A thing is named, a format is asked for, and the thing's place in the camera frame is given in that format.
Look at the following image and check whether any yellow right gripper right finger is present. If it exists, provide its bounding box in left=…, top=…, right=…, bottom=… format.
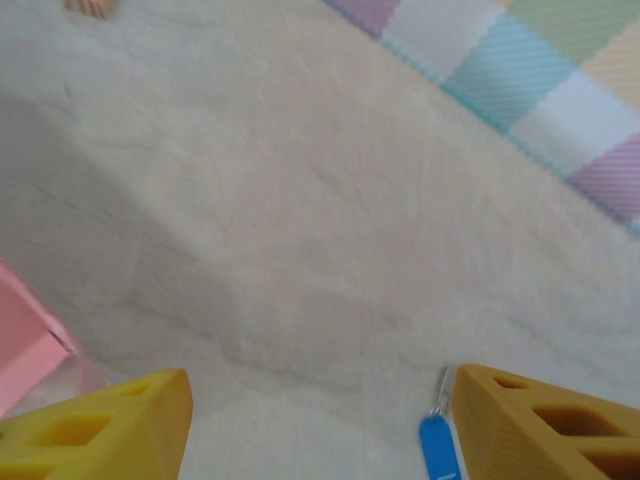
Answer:
left=452, top=364, right=640, bottom=480

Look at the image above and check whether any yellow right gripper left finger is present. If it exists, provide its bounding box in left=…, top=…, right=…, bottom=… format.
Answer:
left=0, top=368, right=194, bottom=480

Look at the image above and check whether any pink paper box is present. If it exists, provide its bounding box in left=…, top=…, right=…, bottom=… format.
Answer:
left=0, top=257, right=81, bottom=421

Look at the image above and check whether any small striped wooden block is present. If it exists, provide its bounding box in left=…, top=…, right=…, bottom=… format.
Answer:
left=62, top=0, right=119, bottom=21

